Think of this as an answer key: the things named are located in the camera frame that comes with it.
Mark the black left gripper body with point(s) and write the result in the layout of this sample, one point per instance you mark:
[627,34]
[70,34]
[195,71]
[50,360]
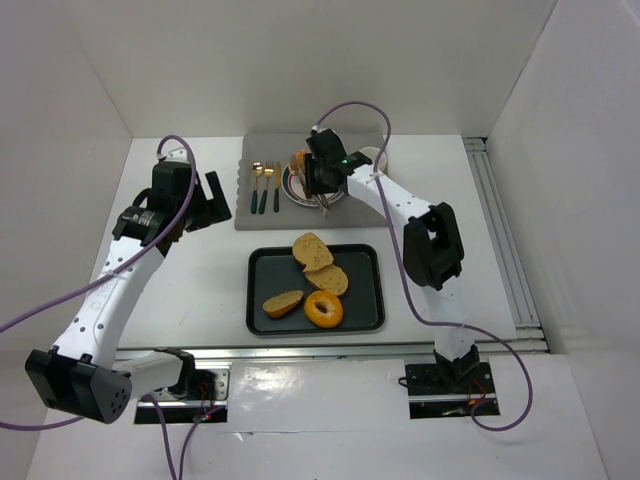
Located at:
[210,209]

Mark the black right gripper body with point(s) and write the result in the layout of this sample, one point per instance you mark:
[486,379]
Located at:
[314,179]

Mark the orange round bun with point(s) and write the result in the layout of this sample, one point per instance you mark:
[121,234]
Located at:
[297,163]

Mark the metal bread tongs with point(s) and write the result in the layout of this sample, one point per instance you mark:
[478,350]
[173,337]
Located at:
[317,201]

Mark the brown chocolate croissant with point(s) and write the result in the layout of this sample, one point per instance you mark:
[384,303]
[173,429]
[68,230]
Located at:
[305,187]

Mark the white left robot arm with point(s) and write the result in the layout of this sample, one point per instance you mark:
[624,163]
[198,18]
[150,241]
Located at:
[79,374]

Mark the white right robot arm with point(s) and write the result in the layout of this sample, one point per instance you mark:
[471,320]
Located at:
[427,242]

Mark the upper seeded bread slice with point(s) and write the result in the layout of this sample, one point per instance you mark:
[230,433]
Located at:
[311,252]

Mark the lower seeded bread slice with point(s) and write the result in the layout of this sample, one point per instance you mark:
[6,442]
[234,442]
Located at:
[330,278]

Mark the small seeded bread slice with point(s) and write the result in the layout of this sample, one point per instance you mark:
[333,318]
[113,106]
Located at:
[279,305]

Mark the white plate teal rim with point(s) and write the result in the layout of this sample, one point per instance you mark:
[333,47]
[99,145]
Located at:
[287,184]

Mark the light green mug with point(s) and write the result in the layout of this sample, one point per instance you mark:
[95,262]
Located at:
[373,153]

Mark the grey place mat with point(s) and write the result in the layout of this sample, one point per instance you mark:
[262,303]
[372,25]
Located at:
[279,147]

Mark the dark rectangular baking tray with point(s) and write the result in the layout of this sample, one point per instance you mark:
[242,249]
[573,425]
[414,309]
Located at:
[273,271]

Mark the orange glazed donut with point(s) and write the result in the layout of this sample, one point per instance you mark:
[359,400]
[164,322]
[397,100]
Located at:
[324,309]

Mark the gold spoon green handle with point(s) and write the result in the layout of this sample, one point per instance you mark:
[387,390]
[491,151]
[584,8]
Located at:
[257,170]

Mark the gold knife green handle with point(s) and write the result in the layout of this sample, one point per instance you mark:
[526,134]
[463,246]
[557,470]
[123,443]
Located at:
[276,199]

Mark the gold fork green handle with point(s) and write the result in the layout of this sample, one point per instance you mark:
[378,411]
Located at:
[268,172]

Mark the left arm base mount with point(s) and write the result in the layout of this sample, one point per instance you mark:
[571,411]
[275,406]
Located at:
[197,394]

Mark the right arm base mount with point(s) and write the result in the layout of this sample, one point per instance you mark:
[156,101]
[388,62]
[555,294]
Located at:
[430,397]

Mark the aluminium side rail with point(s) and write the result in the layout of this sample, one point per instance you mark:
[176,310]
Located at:
[530,336]

